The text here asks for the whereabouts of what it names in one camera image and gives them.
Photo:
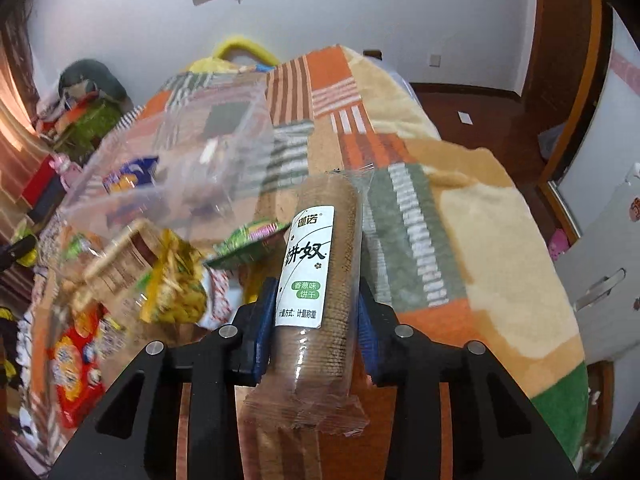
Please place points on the dark green hat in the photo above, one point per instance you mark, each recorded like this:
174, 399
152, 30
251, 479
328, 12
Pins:
92, 80

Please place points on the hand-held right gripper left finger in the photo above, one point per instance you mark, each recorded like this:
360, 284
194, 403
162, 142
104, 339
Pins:
265, 332

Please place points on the white paper sheet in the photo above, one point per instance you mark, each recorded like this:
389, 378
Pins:
465, 118

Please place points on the patchwork blanket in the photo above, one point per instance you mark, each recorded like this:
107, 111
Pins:
475, 240

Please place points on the green snack packet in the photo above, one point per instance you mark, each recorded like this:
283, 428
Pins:
246, 242

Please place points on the white and red snack packet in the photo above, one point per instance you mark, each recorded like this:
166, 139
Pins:
220, 305

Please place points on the brown biscuit roll packet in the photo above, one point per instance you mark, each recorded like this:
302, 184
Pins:
312, 280

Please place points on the grey plastic bag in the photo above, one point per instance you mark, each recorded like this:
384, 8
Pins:
552, 140

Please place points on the yellow bag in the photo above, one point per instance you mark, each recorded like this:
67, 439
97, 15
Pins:
235, 50

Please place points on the pink toy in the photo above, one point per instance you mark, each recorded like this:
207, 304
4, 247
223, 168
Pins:
557, 247

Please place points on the striped orange curtain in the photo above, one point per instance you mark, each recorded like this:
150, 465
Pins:
15, 125

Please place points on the wooden door frame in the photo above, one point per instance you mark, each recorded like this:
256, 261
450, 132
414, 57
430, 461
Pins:
560, 50

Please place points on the green patterned cloth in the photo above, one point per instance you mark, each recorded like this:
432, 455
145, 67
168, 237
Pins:
92, 122

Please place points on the red box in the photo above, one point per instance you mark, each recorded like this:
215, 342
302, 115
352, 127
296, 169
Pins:
40, 182

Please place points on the clear wafer biscuit packet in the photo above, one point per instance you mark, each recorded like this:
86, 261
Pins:
120, 260

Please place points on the yellow chips packet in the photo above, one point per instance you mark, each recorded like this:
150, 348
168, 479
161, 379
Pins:
177, 287

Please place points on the blue snack packet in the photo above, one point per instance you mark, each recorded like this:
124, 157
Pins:
129, 172

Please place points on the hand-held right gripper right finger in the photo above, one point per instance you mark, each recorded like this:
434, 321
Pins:
368, 335

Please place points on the clear plastic container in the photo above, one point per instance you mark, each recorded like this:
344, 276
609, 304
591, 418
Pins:
200, 170

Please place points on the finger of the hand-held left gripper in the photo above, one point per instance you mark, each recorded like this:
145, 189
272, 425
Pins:
20, 251

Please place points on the white wall socket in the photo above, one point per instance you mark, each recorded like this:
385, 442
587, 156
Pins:
435, 60

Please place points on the pink bottle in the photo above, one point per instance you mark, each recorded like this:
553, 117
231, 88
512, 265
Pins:
64, 167

